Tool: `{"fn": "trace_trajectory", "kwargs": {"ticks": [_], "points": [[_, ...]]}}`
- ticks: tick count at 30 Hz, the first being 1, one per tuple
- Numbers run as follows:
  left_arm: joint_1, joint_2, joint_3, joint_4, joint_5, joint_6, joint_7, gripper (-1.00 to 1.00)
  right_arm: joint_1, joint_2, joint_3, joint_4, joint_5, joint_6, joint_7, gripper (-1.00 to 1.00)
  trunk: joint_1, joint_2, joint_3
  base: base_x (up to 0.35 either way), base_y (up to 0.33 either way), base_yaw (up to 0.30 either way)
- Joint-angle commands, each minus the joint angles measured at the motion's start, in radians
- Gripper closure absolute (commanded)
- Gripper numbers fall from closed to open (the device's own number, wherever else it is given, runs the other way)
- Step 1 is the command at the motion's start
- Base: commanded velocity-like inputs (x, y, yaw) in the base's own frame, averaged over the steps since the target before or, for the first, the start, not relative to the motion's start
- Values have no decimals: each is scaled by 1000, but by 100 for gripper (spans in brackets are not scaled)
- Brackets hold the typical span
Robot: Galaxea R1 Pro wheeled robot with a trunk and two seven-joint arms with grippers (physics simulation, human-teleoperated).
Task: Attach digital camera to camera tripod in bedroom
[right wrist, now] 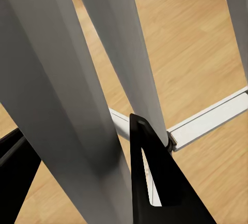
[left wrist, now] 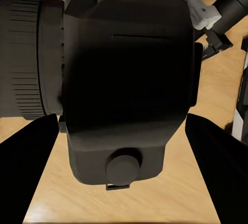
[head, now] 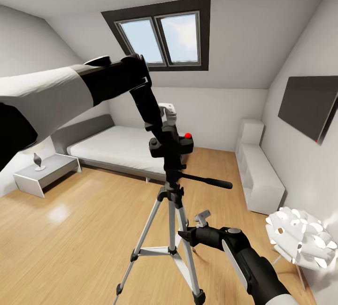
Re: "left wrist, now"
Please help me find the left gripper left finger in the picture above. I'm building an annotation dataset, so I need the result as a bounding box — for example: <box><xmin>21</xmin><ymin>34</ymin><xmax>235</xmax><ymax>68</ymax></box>
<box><xmin>0</xmin><ymin>113</ymin><xmax>59</xmax><ymax>224</ymax></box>

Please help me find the digital camera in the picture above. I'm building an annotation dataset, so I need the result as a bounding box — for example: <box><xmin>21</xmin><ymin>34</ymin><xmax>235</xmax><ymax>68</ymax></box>
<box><xmin>0</xmin><ymin>0</ymin><xmax>205</xmax><ymax>191</ymax></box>

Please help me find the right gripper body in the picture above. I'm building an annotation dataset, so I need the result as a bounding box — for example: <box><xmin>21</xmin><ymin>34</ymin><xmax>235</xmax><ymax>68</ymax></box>
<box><xmin>203</xmin><ymin>0</ymin><xmax>248</xmax><ymax>51</ymax></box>

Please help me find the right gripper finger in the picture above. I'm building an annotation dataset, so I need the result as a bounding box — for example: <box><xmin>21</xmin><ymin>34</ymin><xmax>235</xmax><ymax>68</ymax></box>
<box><xmin>194</xmin><ymin>29</ymin><xmax>204</xmax><ymax>41</ymax></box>
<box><xmin>202</xmin><ymin>39</ymin><xmax>220</xmax><ymax>61</ymax></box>

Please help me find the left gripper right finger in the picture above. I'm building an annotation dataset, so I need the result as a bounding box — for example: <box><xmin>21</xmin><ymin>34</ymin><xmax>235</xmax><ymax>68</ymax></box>
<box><xmin>185</xmin><ymin>113</ymin><xmax>248</xmax><ymax>224</ymax></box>

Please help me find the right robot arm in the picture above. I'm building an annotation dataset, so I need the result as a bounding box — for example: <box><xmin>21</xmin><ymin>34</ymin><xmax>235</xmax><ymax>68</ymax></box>
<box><xmin>186</xmin><ymin>0</ymin><xmax>248</xmax><ymax>61</ymax></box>

